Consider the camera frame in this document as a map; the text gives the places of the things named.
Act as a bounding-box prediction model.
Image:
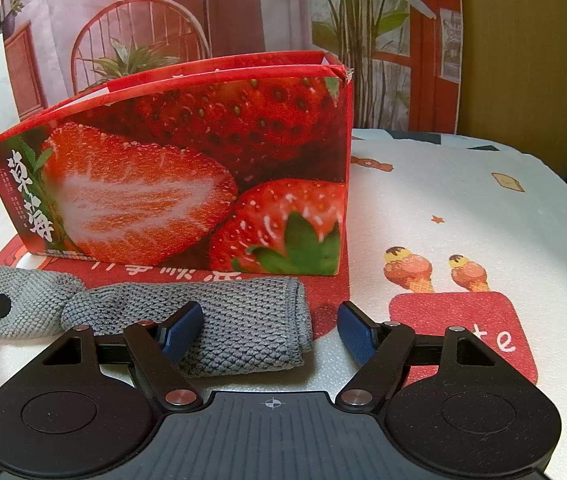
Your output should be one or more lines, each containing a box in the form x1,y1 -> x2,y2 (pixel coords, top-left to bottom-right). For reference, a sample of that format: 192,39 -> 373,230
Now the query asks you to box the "grey knitted cloth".
0,266 -> 313,377

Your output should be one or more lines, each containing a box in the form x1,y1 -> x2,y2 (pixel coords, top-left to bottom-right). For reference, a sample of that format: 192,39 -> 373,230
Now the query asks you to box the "printed room backdrop poster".
0,0 -> 463,133

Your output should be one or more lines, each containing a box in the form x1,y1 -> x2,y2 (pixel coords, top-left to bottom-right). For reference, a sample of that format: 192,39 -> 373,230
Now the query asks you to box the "white patterned table mat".
0,127 -> 567,480

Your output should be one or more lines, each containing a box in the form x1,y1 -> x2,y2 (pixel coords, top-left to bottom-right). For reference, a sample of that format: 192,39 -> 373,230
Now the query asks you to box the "red strawberry cardboard box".
0,51 -> 353,275

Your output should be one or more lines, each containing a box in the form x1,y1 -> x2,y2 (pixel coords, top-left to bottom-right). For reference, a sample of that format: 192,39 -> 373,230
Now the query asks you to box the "yellow panel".
457,0 -> 567,176

